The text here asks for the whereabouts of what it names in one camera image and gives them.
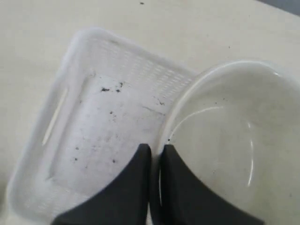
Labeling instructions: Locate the white bowl dark rim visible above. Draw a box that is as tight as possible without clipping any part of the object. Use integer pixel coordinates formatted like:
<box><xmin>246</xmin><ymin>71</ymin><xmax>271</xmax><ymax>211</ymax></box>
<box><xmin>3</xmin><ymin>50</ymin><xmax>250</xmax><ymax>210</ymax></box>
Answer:
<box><xmin>155</xmin><ymin>60</ymin><xmax>300</xmax><ymax>225</ymax></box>

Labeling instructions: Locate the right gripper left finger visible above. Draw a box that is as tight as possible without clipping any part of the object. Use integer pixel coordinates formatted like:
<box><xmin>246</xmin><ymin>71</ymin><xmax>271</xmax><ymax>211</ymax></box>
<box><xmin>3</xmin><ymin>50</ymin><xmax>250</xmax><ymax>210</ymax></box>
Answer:
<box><xmin>52</xmin><ymin>144</ymin><xmax>151</xmax><ymax>225</ymax></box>

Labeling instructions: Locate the white perforated plastic basket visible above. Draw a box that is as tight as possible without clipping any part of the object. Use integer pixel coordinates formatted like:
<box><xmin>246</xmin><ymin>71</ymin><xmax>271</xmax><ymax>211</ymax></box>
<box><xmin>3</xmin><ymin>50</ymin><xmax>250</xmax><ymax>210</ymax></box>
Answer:
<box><xmin>2</xmin><ymin>28</ymin><xmax>196</xmax><ymax>225</ymax></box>

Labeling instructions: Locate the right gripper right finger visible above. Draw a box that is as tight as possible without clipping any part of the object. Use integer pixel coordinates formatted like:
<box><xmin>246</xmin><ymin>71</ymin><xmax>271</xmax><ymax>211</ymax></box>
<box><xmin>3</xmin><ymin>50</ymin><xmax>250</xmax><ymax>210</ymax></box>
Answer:
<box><xmin>160</xmin><ymin>144</ymin><xmax>264</xmax><ymax>225</ymax></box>

